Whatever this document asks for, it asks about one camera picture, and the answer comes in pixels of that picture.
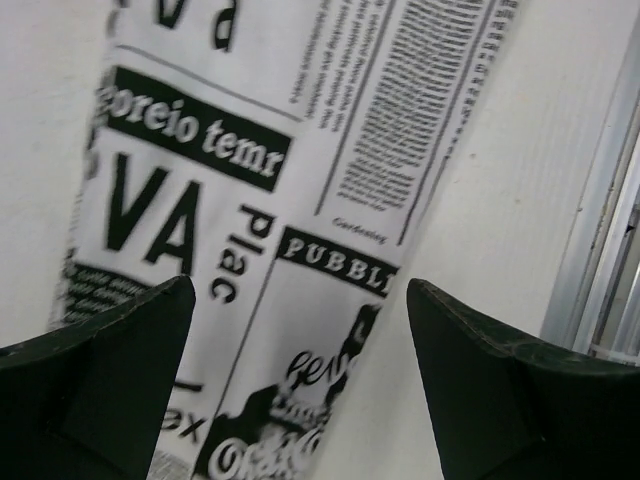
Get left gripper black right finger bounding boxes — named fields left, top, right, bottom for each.
left=406, top=279, right=639, bottom=480

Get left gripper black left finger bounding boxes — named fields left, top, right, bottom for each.
left=1, top=276, right=195, bottom=480

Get newspaper print trousers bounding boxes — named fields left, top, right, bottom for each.
left=49, top=1, right=520, bottom=479

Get aluminium rail frame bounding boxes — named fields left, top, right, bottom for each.
left=541, top=42, right=639, bottom=366

